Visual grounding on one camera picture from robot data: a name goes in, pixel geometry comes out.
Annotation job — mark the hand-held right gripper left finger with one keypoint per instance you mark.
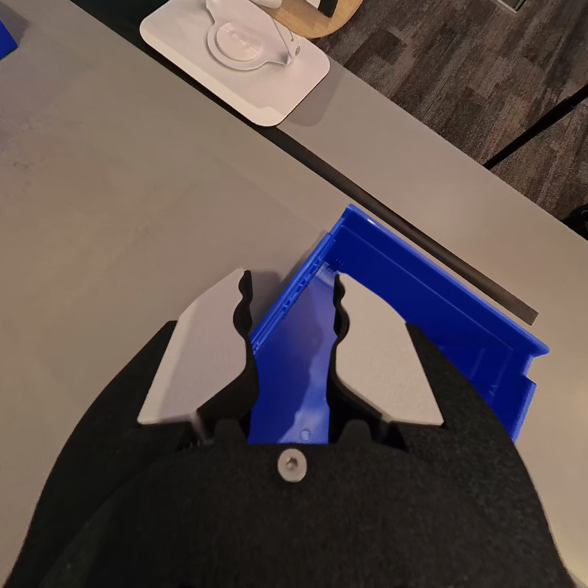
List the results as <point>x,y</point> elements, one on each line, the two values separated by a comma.
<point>193,367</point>

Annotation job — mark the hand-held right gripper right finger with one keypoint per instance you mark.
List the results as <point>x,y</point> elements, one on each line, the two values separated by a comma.
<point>381,367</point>

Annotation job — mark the blue plastic bin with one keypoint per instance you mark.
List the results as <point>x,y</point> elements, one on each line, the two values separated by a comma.
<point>5,41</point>
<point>459,312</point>

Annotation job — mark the wood-framed sign board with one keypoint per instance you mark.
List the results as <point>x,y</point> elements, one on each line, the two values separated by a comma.
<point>312,23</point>

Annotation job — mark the black metal furniture frame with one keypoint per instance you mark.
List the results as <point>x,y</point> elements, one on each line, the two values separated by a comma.
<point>537,127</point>

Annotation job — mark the white square base plate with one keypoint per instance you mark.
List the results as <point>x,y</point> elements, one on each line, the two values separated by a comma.
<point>257,87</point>

